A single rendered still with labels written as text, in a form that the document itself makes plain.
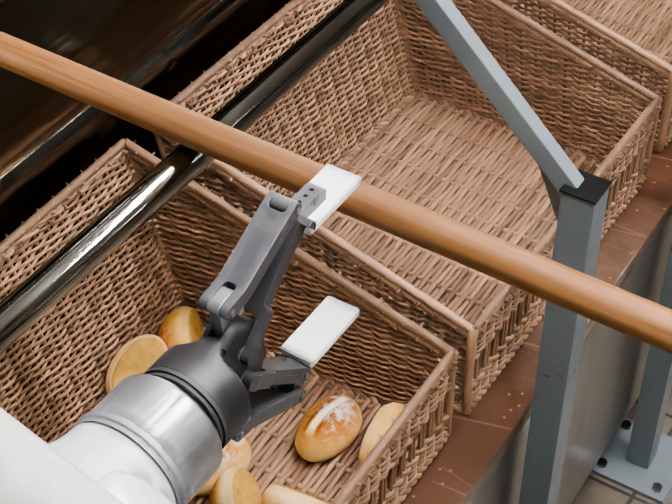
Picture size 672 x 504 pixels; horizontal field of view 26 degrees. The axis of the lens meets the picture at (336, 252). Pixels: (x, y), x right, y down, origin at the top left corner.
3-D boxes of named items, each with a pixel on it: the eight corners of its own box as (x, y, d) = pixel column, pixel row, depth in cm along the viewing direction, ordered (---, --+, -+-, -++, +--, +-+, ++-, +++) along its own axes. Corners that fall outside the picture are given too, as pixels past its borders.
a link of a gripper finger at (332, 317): (311, 362, 112) (312, 368, 112) (360, 308, 116) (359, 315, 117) (279, 346, 113) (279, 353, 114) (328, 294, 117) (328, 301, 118)
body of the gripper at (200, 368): (126, 353, 98) (208, 274, 104) (138, 436, 104) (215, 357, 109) (217, 398, 95) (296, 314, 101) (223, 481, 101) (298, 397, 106)
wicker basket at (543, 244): (157, 278, 199) (138, 116, 180) (373, 75, 234) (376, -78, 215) (469, 425, 180) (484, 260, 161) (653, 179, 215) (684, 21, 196)
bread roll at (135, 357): (94, 389, 176) (90, 394, 181) (141, 417, 177) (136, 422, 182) (137, 320, 179) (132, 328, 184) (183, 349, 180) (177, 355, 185)
